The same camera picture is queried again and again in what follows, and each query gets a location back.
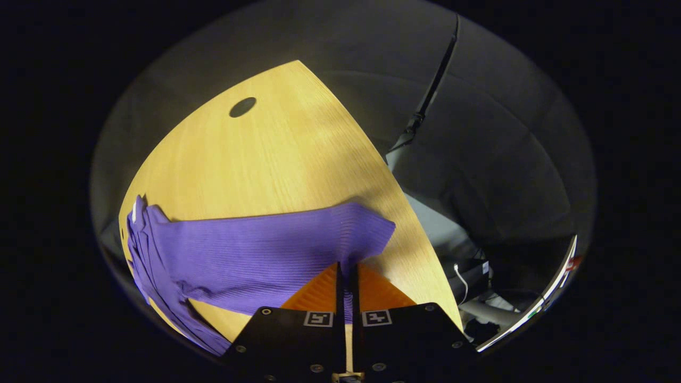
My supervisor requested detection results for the black stand pole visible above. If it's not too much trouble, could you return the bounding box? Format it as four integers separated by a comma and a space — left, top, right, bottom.
386, 15, 461, 155

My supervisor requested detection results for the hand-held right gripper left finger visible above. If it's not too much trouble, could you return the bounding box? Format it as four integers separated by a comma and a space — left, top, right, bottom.
223, 262, 347, 383

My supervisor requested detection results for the purple knit cardigan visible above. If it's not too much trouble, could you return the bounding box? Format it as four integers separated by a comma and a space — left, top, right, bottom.
126, 194, 397, 356

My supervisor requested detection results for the small black box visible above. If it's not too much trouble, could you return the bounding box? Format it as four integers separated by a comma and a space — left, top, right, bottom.
447, 258, 493, 301

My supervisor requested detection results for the thin white cable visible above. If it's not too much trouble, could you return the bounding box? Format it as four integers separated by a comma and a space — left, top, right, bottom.
453, 263, 469, 305

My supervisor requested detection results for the grey metal bar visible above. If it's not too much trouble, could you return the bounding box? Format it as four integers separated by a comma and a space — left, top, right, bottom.
462, 301, 521, 329

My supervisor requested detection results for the black table grommet hole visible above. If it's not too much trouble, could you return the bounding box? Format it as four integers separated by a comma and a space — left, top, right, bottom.
229, 97, 257, 118

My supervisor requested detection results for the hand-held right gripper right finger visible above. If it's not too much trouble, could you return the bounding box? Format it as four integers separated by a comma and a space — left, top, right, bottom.
350, 263, 478, 383

